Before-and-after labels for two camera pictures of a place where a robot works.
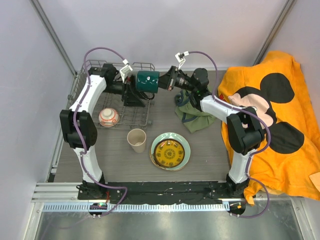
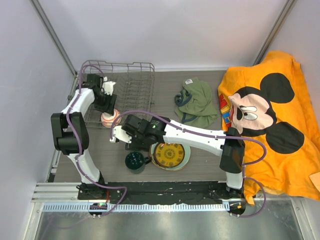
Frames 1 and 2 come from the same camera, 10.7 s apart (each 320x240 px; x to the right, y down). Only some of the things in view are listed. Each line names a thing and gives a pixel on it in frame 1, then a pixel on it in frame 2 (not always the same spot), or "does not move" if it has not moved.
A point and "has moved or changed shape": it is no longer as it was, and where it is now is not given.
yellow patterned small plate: (169, 153) does not move
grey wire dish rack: (120, 93) does not move
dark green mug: (147, 81) -> (135, 162)
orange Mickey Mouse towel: (270, 114) does not move
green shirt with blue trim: (192, 117) does not move
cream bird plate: (158, 166) does not move
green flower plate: (173, 136) does not move
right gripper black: (166, 82) -> (135, 147)
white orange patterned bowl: (108, 117) has moved or changed shape
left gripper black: (131, 98) -> (109, 107)
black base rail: (213, 193) does not move
